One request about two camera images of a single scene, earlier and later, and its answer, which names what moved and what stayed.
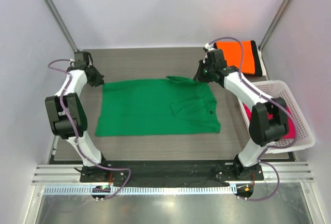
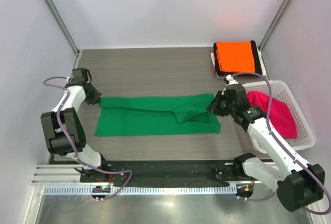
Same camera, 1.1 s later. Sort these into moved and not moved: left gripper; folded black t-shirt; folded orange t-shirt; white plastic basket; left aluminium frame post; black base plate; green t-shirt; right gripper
Moved: right gripper; green t-shirt; left gripper
Not moved: folded black t-shirt; left aluminium frame post; folded orange t-shirt; white plastic basket; black base plate
